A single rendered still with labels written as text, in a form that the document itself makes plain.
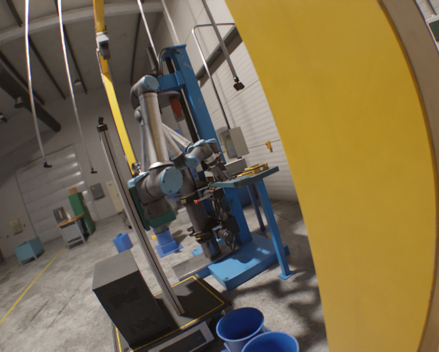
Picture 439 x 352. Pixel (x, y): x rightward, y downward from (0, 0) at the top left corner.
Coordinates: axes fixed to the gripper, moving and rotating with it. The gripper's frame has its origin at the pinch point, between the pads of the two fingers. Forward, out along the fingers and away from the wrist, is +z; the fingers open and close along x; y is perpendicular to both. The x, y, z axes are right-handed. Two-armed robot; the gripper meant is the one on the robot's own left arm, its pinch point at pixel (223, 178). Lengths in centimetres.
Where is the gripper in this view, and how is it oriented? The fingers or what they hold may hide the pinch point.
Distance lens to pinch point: 190.7
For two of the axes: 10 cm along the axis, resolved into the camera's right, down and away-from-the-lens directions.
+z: 3.3, 9.4, 1.1
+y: 9.3, -3.4, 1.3
